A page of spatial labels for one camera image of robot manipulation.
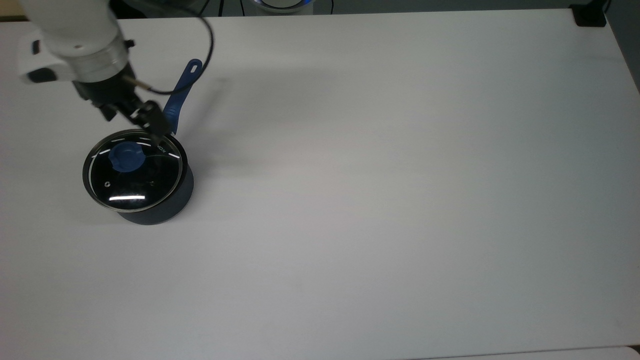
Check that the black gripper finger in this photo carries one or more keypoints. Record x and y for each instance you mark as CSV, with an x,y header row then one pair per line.
x,y
108,113
152,122

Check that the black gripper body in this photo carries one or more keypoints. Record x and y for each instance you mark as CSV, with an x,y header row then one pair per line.
x,y
107,92

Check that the glass lid with blue knob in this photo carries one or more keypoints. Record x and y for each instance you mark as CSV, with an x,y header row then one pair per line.
x,y
125,156

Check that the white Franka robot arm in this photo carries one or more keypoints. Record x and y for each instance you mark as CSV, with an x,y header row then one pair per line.
x,y
70,25

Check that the white robot base blue light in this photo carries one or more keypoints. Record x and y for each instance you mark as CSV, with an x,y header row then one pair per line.
x,y
282,4

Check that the black table clamp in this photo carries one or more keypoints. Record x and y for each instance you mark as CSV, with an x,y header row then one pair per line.
x,y
590,17

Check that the white table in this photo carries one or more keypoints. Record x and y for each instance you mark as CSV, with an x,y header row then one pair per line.
x,y
550,355

